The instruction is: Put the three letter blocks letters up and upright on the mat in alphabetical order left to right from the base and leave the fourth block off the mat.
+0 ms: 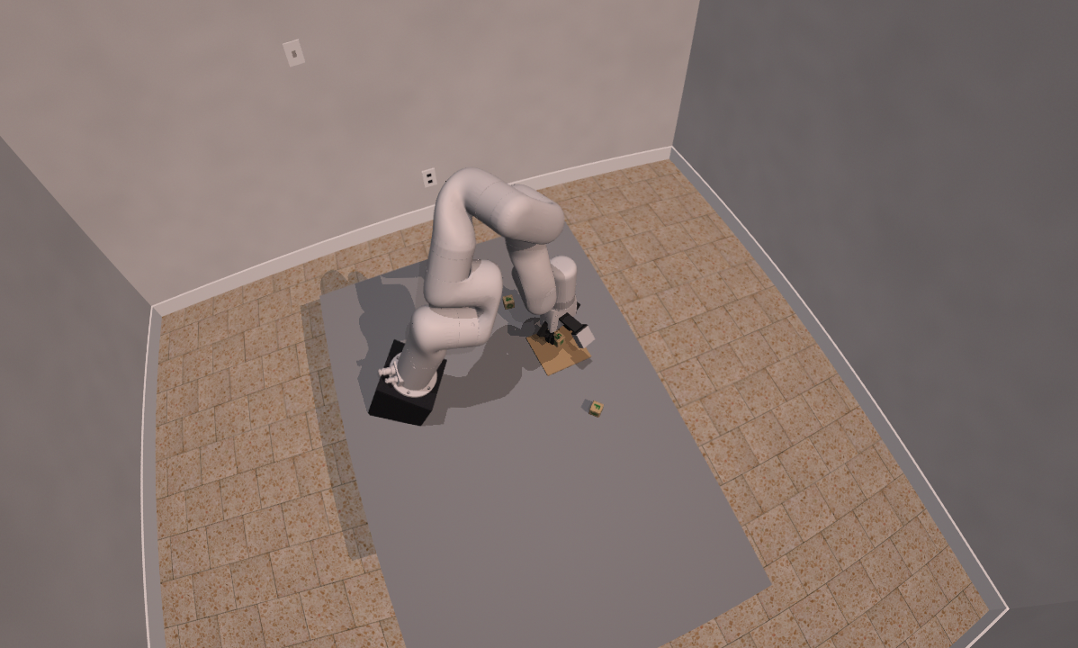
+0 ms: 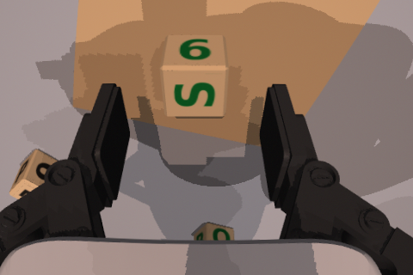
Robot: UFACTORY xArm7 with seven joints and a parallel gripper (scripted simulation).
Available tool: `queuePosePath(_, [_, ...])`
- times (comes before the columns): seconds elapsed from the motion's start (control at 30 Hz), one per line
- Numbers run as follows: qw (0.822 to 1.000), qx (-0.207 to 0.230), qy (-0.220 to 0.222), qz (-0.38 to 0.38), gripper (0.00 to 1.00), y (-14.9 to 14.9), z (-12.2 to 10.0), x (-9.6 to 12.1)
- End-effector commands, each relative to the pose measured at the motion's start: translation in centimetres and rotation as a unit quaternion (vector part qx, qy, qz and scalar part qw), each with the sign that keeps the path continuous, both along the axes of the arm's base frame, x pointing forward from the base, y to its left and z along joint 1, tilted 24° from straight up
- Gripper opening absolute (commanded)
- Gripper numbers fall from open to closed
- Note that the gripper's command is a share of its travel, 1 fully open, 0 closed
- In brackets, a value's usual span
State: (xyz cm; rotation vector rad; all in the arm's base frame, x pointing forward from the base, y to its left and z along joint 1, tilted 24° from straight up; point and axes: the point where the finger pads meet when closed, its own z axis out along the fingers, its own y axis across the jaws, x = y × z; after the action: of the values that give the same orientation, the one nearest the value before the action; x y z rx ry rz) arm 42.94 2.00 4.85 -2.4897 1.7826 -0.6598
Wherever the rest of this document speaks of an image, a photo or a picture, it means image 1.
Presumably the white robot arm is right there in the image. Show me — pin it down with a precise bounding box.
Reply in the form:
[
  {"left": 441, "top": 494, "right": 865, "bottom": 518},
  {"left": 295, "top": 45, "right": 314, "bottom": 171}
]
[{"left": 378, "top": 167, "right": 577, "bottom": 398}]

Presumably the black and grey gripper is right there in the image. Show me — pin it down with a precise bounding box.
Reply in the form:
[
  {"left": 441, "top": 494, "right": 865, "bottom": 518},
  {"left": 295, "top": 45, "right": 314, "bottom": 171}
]
[{"left": 537, "top": 295, "right": 580, "bottom": 345}]

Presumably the tan square mat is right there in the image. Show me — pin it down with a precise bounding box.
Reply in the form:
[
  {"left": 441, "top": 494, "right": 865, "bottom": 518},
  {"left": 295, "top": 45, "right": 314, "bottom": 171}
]
[{"left": 526, "top": 326, "right": 591, "bottom": 376}]

